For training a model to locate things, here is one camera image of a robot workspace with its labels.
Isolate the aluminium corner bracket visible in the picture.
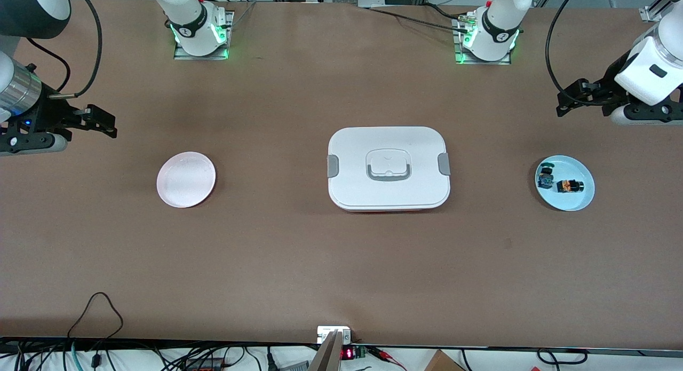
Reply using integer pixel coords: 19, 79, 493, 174
639, 0, 670, 22

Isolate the black floor cable loop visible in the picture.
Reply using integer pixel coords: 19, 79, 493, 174
536, 349, 589, 365

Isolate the white lidded pink box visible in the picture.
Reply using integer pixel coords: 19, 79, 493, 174
327, 127, 451, 212

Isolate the black base supply cable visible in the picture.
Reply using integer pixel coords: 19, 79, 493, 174
366, 3, 473, 34

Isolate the brown cardboard piece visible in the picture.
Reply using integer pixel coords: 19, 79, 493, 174
424, 350, 466, 371

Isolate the light blue round plate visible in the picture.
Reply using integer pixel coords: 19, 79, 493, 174
535, 155, 595, 211

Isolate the steel arm base plate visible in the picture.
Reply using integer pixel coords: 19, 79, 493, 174
454, 16, 512, 65
173, 11, 234, 60

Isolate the small white box device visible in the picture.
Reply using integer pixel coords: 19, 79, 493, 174
317, 326, 352, 344

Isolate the long black right arm cable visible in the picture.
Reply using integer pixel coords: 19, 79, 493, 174
51, 0, 103, 98

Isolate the short black right arm cable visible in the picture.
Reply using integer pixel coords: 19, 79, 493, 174
26, 37, 72, 91

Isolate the black looped table cable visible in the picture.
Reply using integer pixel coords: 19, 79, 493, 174
67, 291, 124, 341

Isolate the pink round plate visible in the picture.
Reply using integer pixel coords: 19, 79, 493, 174
156, 152, 217, 208

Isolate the grey aluminium bar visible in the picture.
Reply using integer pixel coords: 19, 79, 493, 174
308, 331, 343, 371

